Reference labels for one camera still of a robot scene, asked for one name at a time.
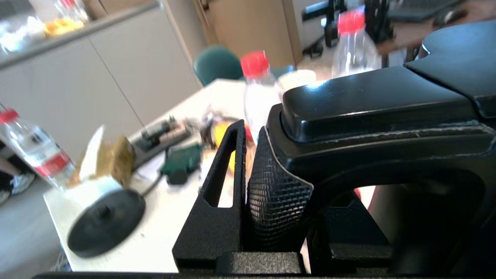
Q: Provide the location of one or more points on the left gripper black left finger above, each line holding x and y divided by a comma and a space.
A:
209, 232

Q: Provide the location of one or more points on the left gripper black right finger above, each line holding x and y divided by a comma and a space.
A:
348, 232

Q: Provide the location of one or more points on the black electric kettle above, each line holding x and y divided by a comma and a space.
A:
387, 100

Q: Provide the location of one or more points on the dark green flat object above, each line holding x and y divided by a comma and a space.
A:
182, 161

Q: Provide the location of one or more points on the black round kettle base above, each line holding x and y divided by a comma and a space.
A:
104, 224

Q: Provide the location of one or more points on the grey black power strip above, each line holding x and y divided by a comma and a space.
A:
155, 135

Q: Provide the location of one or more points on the brown tissue box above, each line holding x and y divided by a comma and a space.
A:
116, 159

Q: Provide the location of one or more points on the clear plastic bottle red cap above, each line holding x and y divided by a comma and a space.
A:
259, 97
35, 147
71, 9
354, 54

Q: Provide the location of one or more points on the green chair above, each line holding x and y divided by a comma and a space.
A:
217, 64

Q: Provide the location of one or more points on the grey sideboard cabinet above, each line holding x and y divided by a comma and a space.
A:
135, 66

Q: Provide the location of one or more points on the brown wooden door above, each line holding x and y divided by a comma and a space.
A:
252, 31

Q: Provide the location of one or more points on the black computer mouse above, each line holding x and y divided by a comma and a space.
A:
449, 16

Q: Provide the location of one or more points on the yellow rounded object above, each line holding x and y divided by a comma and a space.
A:
64, 27

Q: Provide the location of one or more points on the white plastic bag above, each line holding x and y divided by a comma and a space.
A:
23, 35

